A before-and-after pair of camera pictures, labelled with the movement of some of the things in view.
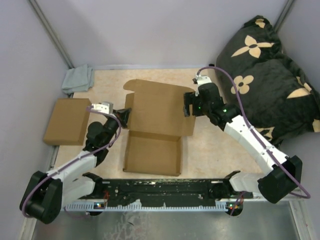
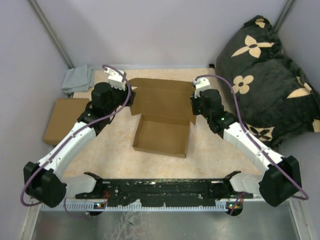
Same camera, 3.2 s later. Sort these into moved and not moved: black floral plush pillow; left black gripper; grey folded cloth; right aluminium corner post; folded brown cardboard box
Moved: left black gripper
Not moved: black floral plush pillow; grey folded cloth; right aluminium corner post; folded brown cardboard box
